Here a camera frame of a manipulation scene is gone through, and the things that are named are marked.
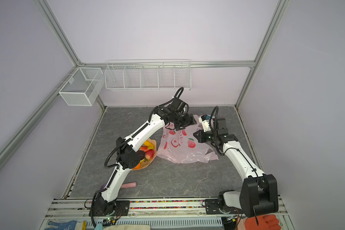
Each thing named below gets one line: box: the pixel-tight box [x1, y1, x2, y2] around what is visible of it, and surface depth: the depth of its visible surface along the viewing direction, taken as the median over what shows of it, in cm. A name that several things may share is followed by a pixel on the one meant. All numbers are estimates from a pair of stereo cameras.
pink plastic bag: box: [156, 114, 219, 164], surface depth 88 cm
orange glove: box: [244, 214, 282, 230], surface depth 69 cm
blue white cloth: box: [44, 220, 79, 230], surface depth 70 cm
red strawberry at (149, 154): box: [144, 149, 155, 161], surface depth 89 cm
